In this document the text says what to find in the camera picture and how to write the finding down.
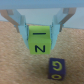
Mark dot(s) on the purple block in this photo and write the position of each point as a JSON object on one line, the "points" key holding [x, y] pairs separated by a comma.
{"points": [[57, 68]]}

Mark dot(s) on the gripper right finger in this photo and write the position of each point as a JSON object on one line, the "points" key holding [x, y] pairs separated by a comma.
{"points": [[57, 25]]}

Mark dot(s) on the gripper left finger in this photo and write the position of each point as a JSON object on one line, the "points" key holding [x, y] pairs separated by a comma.
{"points": [[20, 24]]}

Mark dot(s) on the yellow block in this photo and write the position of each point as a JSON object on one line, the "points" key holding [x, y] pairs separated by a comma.
{"points": [[39, 40]]}

